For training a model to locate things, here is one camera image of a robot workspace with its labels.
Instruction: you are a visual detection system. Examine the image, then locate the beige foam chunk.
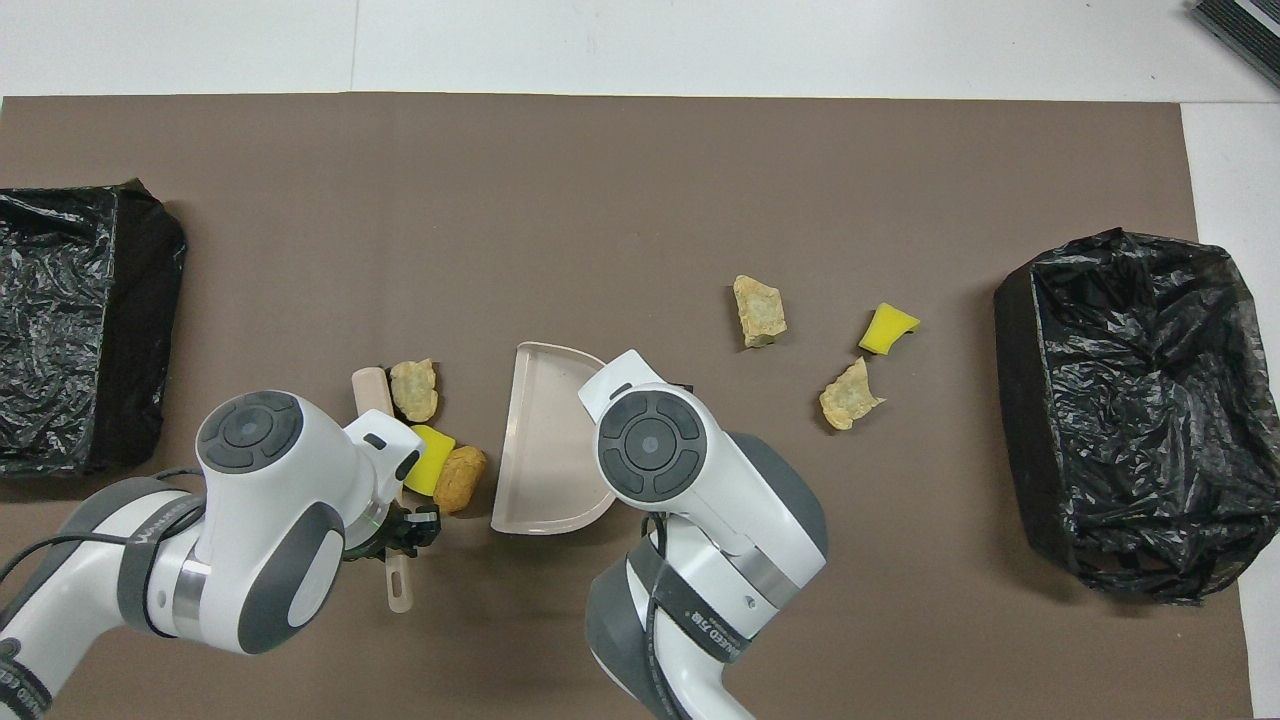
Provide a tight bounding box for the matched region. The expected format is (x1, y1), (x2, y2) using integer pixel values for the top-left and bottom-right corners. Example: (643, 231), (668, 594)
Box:
(732, 275), (788, 349)
(818, 356), (887, 432)
(388, 358), (440, 424)

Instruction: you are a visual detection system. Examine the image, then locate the dark grey ribbed device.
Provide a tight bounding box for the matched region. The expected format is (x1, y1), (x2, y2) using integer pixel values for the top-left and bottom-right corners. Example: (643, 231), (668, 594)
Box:
(1188, 0), (1280, 91)

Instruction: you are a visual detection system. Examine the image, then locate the beige hand brush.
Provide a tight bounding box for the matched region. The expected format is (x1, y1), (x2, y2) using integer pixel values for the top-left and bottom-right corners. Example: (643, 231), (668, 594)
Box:
(350, 367), (417, 614)

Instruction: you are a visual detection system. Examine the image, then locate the bin wrapped in black bag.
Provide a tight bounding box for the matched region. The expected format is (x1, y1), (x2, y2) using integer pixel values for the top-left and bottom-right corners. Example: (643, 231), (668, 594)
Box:
(0, 179), (188, 477)

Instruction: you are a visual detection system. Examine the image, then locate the brown potato-shaped nugget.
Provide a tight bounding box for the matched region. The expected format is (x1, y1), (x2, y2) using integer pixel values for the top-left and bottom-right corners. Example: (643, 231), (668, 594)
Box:
(432, 445), (488, 515)

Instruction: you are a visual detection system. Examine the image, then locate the brown table mat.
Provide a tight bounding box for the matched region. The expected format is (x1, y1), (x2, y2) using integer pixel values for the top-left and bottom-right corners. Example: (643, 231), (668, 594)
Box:
(0, 93), (1253, 720)

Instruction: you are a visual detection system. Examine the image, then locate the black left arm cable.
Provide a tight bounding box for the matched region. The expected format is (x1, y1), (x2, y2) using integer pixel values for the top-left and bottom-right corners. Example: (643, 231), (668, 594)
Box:
(0, 465), (206, 586)

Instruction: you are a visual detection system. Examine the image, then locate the beige plastic dustpan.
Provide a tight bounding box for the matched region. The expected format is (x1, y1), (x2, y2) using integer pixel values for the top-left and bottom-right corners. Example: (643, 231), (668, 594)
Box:
(489, 341), (621, 536)

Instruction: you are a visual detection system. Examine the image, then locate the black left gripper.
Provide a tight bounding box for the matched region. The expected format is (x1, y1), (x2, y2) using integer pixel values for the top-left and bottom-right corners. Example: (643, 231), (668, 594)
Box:
(344, 504), (443, 562)

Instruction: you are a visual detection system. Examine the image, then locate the open bin with black bag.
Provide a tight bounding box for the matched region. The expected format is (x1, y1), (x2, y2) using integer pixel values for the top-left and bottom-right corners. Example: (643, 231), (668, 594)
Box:
(993, 228), (1280, 605)

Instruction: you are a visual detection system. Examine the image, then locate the yellow sponge piece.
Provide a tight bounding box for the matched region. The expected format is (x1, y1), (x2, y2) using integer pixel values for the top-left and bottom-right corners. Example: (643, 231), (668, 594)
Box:
(858, 303), (921, 356)
(403, 424), (457, 498)

